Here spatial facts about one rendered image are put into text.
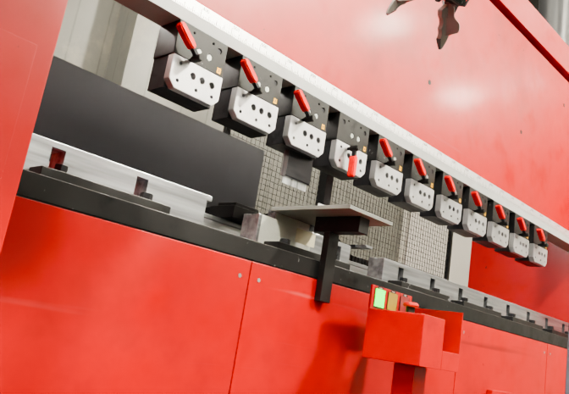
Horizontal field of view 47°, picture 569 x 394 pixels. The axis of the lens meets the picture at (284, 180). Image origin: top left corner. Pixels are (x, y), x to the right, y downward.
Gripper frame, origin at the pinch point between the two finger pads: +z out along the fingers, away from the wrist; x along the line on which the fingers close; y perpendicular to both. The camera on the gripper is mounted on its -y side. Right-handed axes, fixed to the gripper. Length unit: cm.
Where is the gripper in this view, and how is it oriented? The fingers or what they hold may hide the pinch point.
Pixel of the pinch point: (411, 32)
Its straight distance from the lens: 139.3
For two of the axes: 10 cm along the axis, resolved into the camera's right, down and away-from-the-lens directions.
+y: 3.3, 3.4, -8.8
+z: -4.9, 8.6, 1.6
